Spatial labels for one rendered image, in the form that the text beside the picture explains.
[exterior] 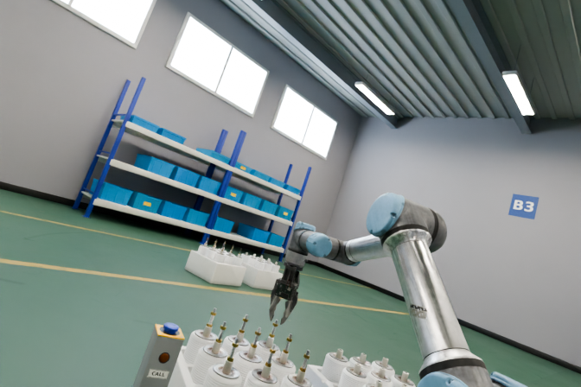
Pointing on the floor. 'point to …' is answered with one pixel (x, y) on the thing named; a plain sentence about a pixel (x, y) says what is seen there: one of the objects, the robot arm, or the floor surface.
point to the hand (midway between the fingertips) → (277, 318)
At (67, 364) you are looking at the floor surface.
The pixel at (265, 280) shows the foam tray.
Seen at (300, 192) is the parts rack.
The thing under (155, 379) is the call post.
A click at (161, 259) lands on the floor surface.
